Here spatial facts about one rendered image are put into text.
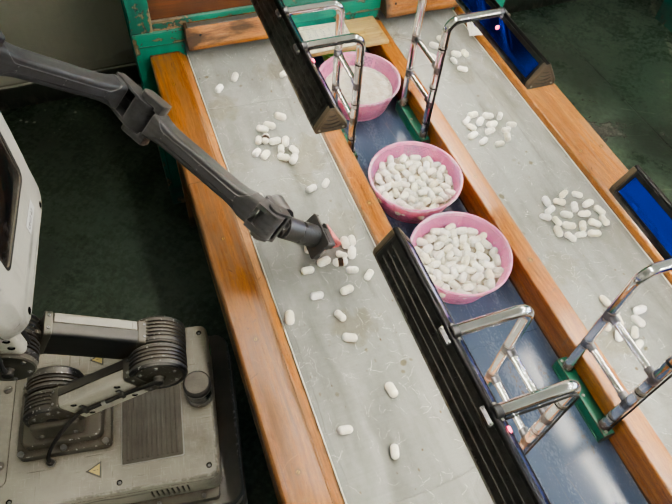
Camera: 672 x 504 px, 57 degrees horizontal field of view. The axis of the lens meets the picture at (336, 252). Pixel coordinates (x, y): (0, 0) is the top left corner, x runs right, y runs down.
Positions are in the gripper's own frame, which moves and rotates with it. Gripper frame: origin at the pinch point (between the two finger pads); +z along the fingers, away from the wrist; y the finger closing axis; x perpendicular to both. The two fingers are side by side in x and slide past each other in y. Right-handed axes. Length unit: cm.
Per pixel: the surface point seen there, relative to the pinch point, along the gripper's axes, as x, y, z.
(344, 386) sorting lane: 9.0, -36.7, -8.3
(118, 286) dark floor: 98, 58, 4
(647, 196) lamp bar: -62, -32, 18
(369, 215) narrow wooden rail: -8.1, 5.4, 7.6
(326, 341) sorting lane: 9.0, -24.8, -8.1
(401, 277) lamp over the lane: -23.3, -33.1, -23.5
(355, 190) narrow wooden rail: -7.9, 14.8, 7.4
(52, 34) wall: 75, 175, -20
